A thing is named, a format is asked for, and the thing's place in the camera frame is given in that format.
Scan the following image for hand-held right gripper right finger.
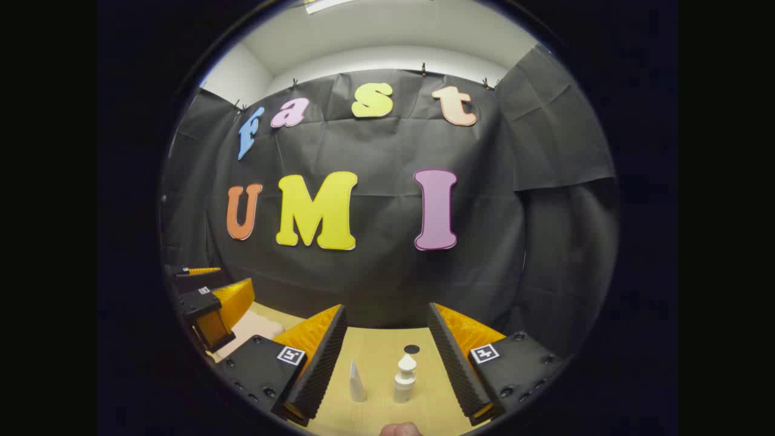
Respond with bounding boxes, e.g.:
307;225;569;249
428;302;567;427

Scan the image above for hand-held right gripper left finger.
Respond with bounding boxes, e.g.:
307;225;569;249
215;304;349;427

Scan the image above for white pump bottle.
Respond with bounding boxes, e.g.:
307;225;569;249
393;354;418;405

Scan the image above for black backdrop cloth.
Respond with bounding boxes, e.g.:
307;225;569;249
160;44;619;358

